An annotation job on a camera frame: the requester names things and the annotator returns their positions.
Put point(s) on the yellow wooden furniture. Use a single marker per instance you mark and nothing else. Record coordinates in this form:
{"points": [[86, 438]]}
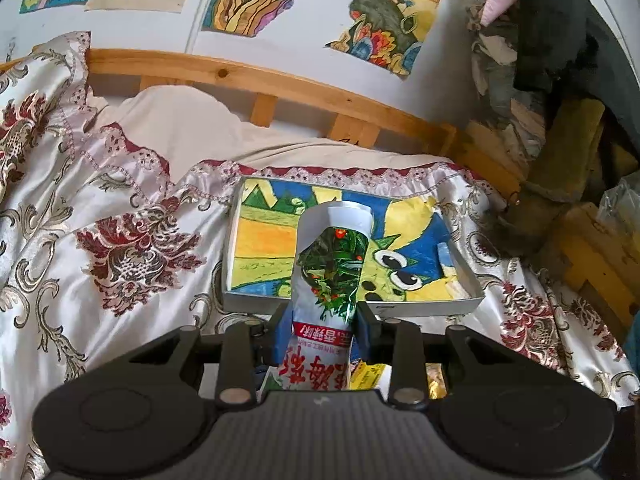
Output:
{"points": [[595, 265]]}

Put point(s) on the white wall pipe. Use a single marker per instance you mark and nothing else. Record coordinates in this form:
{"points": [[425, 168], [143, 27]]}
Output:
{"points": [[200, 15]]}

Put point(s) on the floral printed blanket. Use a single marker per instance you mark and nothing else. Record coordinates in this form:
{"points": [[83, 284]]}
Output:
{"points": [[125, 210]]}

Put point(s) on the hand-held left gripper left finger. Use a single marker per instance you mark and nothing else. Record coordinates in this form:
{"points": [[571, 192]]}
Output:
{"points": [[281, 330]]}

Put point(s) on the grey tray with drawing lining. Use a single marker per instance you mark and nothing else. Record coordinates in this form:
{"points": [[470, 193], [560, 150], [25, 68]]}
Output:
{"points": [[270, 240]]}

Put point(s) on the pile of clothes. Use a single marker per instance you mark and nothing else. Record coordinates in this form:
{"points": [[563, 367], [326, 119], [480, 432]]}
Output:
{"points": [[500, 60]]}

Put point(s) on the yellow snack packet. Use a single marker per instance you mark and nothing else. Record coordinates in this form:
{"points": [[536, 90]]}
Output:
{"points": [[367, 376]]}

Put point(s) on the gold foil snack packet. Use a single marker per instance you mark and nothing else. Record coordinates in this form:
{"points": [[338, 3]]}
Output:
{"points": [[436, 382]]}

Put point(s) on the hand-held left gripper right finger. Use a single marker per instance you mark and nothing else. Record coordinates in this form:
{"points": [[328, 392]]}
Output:
{"points": [[367, 332]]}

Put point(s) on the beige bed sheet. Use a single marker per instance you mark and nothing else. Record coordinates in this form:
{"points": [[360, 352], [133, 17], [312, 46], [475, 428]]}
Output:
{"points": [[200, 130]]}

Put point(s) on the colourful plant wall drawing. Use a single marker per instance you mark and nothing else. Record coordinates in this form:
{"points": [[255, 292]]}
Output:
{"points": [[395, 20]]}

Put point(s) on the white red green snack packet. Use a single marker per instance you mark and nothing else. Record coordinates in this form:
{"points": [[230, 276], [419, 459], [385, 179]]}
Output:
{"points": [[330, 270]]}

